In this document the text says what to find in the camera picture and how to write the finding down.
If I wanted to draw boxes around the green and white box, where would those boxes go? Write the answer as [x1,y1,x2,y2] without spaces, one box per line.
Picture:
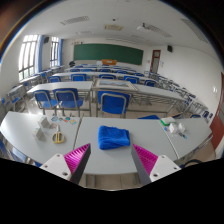
[160,116,177,126]

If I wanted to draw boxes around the group of ceiling lights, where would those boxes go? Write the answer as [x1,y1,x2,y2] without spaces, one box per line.
[59,14,205,42]

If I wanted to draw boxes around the white folded paper card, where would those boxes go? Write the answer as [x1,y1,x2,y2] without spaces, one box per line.
[36,115,51,130]
[31,127,47,141]

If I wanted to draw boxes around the brown door with window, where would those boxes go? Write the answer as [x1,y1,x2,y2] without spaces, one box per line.
[150,49,162,74]

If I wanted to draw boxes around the green chalkboard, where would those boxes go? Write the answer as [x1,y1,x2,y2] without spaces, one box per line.
[72,43,145,66]

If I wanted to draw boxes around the blue chair seat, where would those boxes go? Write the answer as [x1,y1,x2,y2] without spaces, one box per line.
[137,114,161,121]

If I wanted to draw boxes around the narrow window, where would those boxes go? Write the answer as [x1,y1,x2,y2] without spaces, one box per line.
[49,36,61,68]

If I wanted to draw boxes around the large window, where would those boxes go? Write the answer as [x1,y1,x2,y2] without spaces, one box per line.
[17,34,40,81]

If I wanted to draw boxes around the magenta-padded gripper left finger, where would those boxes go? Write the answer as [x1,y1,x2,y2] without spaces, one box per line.
[39,142,92,185]

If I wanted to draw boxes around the blue curtain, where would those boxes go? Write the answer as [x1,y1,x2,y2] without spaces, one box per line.
[58,37,65,66]
[34,34,45,74]

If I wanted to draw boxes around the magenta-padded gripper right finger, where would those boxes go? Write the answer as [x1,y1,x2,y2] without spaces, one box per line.
[130,143,182,186]

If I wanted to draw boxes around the blue towel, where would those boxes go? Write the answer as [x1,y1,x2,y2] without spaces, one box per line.
[97,124,131,151]

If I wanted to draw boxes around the ceiling air conditioner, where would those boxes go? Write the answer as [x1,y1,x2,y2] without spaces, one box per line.
[103,23,125,32]

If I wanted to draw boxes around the wooden lectern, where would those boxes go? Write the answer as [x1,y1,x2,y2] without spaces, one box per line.
[101,58,119,66]

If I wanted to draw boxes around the ceiling projector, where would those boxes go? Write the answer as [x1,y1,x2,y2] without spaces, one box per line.
[136,22,152,31]

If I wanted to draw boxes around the blue chair with metal frame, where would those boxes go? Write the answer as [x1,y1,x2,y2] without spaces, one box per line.
[97,90,131,119]
[52,87,85,118]
[33,89,58,116]

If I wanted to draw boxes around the yellow-handled scissors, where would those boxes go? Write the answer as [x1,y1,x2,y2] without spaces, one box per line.
[51,124,66,145]

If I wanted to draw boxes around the long grey desk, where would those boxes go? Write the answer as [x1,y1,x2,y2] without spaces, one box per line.
[26,80,94,97]
[91,78,188,103]

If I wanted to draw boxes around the group of blue chairs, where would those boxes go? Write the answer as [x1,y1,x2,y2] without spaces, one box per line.
[33,63,215,120]

